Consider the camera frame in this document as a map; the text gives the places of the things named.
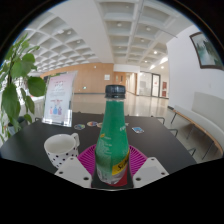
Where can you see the clear acrylic sign stand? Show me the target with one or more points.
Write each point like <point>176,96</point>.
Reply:
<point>59,98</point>

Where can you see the white polka-dot cup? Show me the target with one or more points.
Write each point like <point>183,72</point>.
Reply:
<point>61,150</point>

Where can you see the green leafy potted plant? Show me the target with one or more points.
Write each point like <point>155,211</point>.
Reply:
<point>18,68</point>

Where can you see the framed landscape wall picture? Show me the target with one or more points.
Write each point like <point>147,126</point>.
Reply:
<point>206,50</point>

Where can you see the small round blue-green badge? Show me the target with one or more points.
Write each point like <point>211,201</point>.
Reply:
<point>79,127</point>

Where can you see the green plastic drink bottle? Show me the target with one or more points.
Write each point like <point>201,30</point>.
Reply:
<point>112,140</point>

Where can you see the round recessed ceiling lights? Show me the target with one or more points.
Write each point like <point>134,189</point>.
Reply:
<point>119,24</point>

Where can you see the long white wall bench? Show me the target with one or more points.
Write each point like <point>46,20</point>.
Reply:
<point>206,123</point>

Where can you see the small blue card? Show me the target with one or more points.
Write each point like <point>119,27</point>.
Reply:
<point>137,130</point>

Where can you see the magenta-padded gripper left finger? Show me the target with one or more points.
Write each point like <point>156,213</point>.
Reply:
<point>86,160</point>

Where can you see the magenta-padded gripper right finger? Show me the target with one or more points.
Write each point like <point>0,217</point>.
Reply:
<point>137,160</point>

